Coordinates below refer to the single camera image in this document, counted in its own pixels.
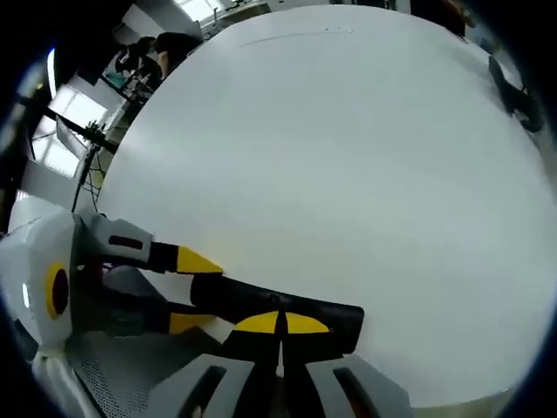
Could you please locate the grey mesh chair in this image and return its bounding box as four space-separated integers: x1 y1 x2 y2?
64 326 227 418

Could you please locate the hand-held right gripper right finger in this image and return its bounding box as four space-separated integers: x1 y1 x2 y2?
281 311 413 418

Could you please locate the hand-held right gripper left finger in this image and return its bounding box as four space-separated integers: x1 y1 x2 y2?
147 311 282 418

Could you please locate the black remote control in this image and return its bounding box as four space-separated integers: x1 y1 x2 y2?
190 274 365 356

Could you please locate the black headset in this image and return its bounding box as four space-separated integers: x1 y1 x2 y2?
487 55 545 132

